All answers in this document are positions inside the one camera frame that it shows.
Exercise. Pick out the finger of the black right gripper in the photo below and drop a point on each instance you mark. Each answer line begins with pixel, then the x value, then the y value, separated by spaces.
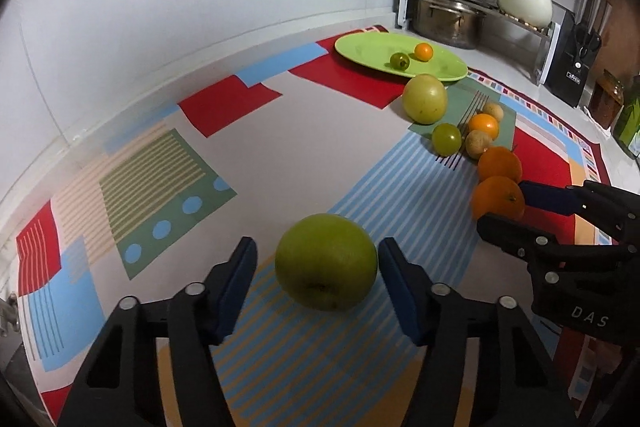
pixel 610 209
pixel 543 248

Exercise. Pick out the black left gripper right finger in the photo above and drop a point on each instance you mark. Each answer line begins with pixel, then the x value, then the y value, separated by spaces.
pixel 516 383

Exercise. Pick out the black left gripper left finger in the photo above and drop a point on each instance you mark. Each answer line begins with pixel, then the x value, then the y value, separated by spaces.
pixel 119 382

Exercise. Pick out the large orange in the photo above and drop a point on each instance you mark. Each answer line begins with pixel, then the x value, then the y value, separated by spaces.
pixel 499 195

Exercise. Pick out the brown kiwi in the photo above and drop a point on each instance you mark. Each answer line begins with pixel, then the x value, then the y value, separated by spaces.
pixel 476 143
pixel 494 110

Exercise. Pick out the small orange tangerine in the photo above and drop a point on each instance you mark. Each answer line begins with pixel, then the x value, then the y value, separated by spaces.
pixel 484 123

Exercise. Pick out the small green round fruit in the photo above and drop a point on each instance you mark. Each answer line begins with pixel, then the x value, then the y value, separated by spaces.
pixel 446 140

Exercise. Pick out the large yellow-green pear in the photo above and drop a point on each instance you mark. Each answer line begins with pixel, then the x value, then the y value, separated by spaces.
pixel 425 99

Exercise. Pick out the large green apple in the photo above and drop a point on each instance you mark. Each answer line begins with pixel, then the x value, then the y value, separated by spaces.
pixel 326 262

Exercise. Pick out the small orange kumquat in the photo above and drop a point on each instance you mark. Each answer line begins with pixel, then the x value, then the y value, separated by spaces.
pixel 423 52

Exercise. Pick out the small dark green fruit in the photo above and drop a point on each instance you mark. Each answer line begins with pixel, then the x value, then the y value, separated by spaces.
pixel 400 61

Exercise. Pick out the white metal kitchen rack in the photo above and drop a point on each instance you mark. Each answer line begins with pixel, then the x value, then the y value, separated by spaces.
pixel 522 43

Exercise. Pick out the brown jar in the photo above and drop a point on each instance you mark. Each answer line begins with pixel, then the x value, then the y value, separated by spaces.
pixel 607 100

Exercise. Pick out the black knife block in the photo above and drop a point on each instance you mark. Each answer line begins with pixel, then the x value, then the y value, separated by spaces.
pixel 580 40

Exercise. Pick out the stainless steel stock pot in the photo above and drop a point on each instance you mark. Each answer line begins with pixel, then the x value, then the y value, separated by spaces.
pixel 448 22

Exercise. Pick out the colourful patterned table mat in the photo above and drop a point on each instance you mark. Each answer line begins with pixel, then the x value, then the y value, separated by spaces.
pixel 301 133

